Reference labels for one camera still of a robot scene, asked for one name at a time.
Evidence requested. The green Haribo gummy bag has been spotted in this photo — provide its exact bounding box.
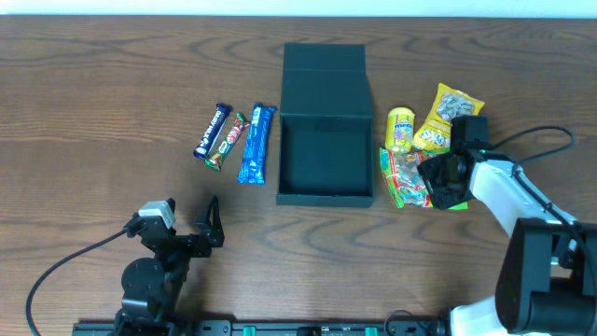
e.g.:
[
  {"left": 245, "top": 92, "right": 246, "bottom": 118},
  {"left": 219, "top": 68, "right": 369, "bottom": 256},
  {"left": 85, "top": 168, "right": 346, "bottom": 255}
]
[{"left": 379, "top": 147, "right": 445, "bottom": 209}]

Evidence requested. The yellow snack bag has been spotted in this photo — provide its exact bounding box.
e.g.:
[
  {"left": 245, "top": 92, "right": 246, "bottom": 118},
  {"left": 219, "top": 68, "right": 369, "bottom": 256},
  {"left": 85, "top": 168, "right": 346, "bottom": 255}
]
[{"left": 412, "top": 83, "right": 485, "bottom": 151}]

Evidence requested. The yellow mentos gum can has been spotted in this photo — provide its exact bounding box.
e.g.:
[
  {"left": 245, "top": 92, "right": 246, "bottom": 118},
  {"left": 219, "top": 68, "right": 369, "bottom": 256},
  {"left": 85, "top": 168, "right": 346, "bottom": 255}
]
[{"left": 385, "top": 107, "right": 415, "bottom": 154}]

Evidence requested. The blue Oreo cookie pack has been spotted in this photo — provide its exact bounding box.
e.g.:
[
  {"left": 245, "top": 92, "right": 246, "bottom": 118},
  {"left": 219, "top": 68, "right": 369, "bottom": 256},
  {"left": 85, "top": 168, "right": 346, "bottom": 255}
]
[{"left": 237, "top": 104, "right": 277, "bottom": 185}]

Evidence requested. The dark blue chocolate bar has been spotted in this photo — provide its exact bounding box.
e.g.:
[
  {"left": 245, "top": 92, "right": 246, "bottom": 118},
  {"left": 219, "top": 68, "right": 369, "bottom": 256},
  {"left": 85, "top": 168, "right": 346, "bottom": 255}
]
[{"left": 193, "top": 103, "right": 232, "bottom": 159}]

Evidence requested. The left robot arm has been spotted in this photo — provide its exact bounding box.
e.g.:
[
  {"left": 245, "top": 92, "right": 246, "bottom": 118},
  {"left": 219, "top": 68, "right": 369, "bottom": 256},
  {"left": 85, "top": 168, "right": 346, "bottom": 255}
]
[{"left": 113, "top": 196, "right": 225, "bottom": 335}]

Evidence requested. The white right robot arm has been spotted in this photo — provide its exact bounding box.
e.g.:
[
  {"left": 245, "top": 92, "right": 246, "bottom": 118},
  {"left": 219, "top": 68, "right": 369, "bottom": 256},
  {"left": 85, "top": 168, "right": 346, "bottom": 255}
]
[{"left": 418, "top": 148, "right": 596, "bottom": 335}]

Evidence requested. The green red chocolate bar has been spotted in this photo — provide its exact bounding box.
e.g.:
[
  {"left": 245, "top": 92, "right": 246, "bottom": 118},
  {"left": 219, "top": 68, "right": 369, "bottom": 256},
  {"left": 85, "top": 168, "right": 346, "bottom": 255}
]
[{"left": 205, "top": 113, "right": 250, "bottom": 172}]

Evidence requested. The black open gift box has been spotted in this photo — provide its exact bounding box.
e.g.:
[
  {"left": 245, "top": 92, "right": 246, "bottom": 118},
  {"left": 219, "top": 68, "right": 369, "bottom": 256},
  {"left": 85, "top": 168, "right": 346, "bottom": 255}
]
[{"left": 276, "top": 43, "right": 374, "bottom": 208}]

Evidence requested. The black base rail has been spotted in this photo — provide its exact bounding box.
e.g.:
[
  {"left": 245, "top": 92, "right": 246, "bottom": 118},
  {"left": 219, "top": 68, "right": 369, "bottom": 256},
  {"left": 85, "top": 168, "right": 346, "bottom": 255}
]
[{"left": 71, "top": 316, "right": 451, "bottom": 336}]

